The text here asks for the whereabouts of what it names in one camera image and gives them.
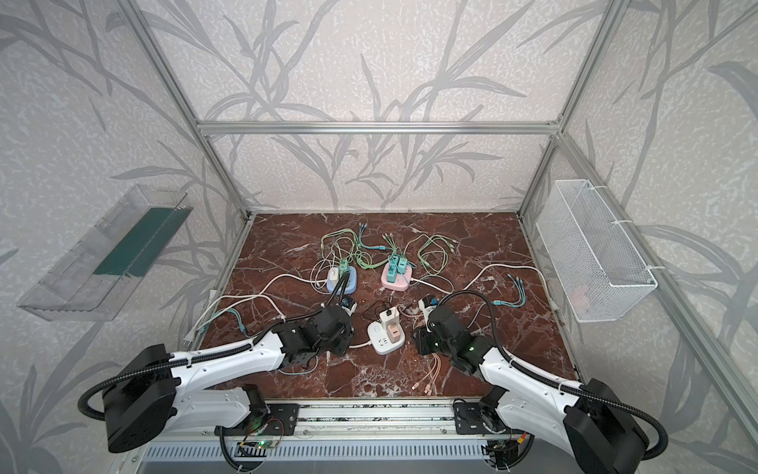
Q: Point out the clear plastic wall tray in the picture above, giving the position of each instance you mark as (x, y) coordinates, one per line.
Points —
(94, 280)

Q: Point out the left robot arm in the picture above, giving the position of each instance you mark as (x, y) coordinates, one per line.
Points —
(159, 392)

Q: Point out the teal charger on pink strip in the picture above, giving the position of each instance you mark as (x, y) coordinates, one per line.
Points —
(398, 264)

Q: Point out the pink power strip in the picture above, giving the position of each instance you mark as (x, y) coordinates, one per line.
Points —
(402, 280)

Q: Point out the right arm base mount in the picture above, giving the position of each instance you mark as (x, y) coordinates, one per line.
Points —
(476, 419)

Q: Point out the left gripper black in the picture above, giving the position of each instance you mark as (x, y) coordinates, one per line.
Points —
(344, 302)

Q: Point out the aluminium front rail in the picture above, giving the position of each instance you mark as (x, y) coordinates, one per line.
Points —
(367, 418)

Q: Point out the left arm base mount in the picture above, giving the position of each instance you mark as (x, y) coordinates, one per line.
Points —
(281, 420)

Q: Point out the white power strip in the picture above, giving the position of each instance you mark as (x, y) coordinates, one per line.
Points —
(379, 340)

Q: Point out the blue power strip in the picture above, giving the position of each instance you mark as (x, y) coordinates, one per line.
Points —
(351, 282)

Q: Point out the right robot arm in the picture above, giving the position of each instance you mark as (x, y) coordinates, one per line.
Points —
(603, 434)

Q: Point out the white wire mesh basket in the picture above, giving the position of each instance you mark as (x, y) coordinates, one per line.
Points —
(601, 271)

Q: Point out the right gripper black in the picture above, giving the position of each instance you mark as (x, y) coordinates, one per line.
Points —
(428, 304)

